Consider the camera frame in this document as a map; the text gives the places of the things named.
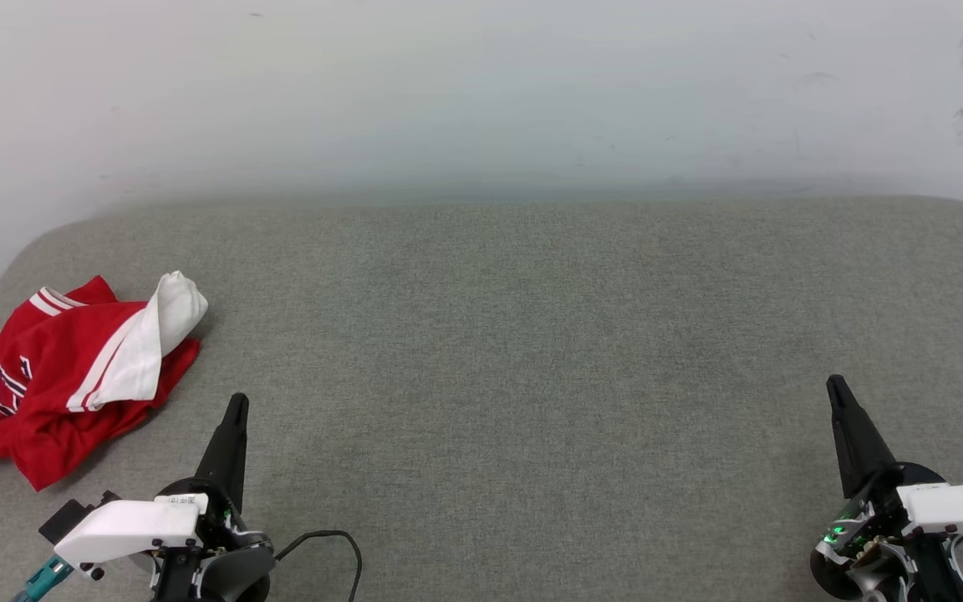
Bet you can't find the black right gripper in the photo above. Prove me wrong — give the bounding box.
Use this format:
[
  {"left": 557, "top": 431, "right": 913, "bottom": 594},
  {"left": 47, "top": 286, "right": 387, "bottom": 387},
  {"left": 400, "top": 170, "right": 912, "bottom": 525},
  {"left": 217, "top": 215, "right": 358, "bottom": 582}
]
[{"left": 812, "top": 375, "right": 948, "bottom": 599}]

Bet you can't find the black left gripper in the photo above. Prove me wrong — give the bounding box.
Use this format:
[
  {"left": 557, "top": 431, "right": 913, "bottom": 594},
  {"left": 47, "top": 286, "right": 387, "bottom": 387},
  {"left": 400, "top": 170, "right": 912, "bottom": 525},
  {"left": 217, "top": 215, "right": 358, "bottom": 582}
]
[{"left": 151, "top": 394, "right": 273, "bottom": 602}]

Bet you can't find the red white basketball jersey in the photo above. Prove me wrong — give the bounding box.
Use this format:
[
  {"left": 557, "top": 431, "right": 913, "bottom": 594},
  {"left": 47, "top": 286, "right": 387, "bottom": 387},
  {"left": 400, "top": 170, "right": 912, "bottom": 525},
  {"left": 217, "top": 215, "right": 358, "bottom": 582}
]
[{"left": 0, "top": 270, "right": 210, "bottom": 492}]

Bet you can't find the grey fabric sofa cushion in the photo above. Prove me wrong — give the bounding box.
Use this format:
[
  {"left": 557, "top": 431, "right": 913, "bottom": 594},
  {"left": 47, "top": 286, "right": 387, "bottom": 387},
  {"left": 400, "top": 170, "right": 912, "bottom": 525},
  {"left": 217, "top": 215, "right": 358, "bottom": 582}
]
[{"left": 0, "top": 195, "right": 963, "bottom": 602}]

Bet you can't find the teal cable connector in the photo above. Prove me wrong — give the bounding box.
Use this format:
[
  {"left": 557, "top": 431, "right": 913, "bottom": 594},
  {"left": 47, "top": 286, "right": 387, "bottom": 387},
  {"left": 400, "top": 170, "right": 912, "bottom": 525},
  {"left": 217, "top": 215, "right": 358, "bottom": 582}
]
[{"left": 12, "top": 555, "right": 74, "bottom": 602}]

